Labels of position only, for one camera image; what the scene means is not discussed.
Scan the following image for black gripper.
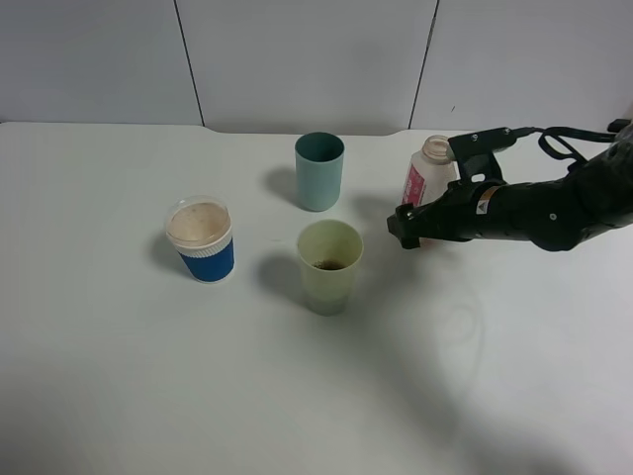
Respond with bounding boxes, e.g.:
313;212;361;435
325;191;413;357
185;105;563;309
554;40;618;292
387;181;531;249

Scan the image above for clear drink bottle pink label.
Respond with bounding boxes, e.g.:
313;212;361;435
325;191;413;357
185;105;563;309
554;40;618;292
401;135;458;238

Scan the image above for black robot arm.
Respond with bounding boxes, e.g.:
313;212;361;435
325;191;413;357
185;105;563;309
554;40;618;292
387;119;632;251

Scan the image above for pale green plastic cup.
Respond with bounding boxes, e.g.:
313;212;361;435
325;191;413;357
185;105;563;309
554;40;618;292
297;220;364;316

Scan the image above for teal plastic cup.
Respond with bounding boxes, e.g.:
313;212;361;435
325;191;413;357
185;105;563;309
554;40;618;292
295;132;345;212

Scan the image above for blue sleeved paper cup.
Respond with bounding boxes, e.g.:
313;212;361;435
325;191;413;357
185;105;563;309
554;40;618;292
165;196;234;283

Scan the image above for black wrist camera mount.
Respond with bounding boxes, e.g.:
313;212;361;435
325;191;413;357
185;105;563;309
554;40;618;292
448;128;518;183

